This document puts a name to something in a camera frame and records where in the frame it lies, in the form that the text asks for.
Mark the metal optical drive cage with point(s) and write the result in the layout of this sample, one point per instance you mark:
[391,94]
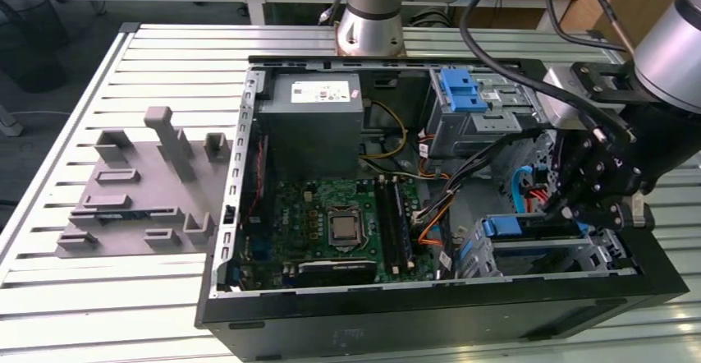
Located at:
[476,133]

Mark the blue plastic drive latch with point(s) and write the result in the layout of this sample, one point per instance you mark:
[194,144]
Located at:
[458,88]

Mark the black PC case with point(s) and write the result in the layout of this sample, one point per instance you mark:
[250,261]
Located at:
[383,318]

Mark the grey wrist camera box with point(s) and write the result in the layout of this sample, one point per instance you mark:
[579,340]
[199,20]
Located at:
[564,100]

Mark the black office chair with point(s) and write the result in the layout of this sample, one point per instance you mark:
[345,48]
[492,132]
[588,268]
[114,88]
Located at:
[33,51]

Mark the silver CPU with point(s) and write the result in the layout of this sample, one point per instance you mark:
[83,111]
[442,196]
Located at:
[345,228]

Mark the grey metal stand foot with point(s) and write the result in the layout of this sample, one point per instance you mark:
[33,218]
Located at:
[11,127]

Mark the grey parts rack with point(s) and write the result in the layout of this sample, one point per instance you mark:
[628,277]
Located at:
[143,198]

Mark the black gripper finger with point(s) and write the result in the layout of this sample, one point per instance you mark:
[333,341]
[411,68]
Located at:
[608,213]
[578,166]

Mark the black RAM slot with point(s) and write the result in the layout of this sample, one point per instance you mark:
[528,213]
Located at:
[389,223]
[406,227]

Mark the RAM stick in rack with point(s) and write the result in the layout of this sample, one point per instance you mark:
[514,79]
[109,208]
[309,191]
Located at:
[123,216]

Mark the green motherboard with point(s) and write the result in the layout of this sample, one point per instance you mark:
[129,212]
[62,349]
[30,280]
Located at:
[297,219]

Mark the CPU socket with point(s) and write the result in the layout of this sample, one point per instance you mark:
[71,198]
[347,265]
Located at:
[347,209]

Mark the black graphics card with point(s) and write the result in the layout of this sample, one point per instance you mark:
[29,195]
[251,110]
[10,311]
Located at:
[334,272]

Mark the grey power supply unit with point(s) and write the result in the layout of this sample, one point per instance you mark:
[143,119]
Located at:
[313,141]

